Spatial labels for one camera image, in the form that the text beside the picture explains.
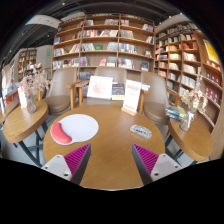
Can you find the round wooden side table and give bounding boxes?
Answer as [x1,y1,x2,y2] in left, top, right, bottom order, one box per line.
[2,100,50,168]
[0,99,20,125]
[164,116,214,163]

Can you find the stack of colourful books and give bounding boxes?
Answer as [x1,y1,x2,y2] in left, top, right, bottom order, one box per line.
[165,104,186,122]

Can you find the beige armchair wooden arms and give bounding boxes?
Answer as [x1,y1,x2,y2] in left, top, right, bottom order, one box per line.
[139,70,183,127]
[74,66,148,108]
[42,67,81,116]

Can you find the dark book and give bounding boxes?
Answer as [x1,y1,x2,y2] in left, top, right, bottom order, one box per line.
[111,83,126,101]

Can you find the small white card sign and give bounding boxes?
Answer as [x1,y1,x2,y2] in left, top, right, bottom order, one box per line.
[17,87,28,110]

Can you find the transparent computer mouse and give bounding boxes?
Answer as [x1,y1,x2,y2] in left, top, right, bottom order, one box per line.
[129,124,153,140]

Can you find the large wooden bookshelf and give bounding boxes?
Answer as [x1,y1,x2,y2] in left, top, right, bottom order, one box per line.
[51,13,157,81]

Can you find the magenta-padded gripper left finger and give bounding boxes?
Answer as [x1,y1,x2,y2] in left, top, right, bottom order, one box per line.
[41,143,92,186]

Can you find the curved wooden bookshelf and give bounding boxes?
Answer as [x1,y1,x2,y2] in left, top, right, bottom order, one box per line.
[153,20,224,134]

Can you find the white card sign wooden base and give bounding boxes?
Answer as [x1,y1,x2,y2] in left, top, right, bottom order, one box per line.
[120,79,143,117]

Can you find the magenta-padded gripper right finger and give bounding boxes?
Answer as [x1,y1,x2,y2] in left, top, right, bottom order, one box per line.
[131,143,183,186]

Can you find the white framed picture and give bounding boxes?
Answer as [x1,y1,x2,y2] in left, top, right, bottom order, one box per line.
[86,75,114,101]

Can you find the glass vase beige dried flowers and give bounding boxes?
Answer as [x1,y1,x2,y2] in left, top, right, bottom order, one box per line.
[179,68,209,132]

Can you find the glass vase pink dried flowers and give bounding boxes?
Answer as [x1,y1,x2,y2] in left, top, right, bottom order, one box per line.
[18,63,51,115]

